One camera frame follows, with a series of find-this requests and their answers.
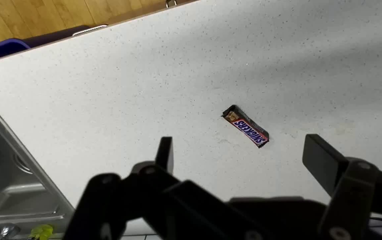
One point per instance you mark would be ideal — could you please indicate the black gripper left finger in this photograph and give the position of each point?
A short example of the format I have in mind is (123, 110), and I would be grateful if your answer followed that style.
(124, 209)

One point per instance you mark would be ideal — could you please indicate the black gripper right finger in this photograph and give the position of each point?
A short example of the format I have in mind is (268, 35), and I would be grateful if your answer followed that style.
(354, 191)

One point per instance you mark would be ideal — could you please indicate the brown Snickers chocolate bar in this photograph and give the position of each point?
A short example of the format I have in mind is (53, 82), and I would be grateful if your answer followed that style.
(245, 127)

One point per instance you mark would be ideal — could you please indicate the stainless steel double sink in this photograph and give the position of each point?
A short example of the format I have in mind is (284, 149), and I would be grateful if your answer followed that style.
(12, 195)

